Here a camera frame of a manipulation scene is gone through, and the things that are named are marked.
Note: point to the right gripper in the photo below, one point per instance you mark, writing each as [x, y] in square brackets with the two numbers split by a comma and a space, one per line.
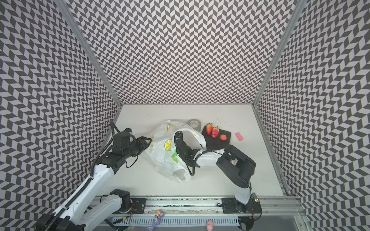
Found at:
[180, 143]

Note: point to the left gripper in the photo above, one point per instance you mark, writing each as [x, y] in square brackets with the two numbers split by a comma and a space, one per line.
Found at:
[142, 143]

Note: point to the white plastic bag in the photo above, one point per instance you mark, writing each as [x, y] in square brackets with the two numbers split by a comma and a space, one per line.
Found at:
[162, 151]

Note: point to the red fake strawberry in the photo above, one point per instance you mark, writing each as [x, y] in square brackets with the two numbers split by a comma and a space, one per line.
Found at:
[215, 132]
[209, 128]

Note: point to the orange fake peach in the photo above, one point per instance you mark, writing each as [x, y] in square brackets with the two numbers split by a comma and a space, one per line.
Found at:
[223, 137]

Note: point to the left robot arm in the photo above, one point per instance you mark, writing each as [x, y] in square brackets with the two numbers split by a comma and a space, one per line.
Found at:
[102, 171]

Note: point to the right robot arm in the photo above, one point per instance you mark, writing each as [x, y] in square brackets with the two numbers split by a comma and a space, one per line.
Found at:
[238, 167]

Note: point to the clear tape roll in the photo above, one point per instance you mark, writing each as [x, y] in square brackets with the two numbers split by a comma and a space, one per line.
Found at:
[195, 124]

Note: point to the black tray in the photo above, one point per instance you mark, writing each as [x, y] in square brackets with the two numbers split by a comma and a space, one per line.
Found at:
[216, 144]

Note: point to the pink eraser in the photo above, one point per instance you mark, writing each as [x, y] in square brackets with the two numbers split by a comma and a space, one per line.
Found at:
[239, 136]

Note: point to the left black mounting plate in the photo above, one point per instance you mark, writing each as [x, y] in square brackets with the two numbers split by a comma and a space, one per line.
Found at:
[132, 206]

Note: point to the black mounting plate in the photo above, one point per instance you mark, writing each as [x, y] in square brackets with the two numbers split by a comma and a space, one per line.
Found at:
[232, 206]
[132, 206]

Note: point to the purple toy figure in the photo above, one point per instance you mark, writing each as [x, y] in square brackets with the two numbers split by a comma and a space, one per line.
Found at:
[157, 220]

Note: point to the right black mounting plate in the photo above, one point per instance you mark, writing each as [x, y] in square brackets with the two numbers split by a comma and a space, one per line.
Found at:
[232, 206]

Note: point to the pink toy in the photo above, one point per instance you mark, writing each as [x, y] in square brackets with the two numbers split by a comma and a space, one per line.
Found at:
[210, 225]

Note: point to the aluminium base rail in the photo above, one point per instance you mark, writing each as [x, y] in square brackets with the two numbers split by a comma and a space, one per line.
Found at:
[186, 206]

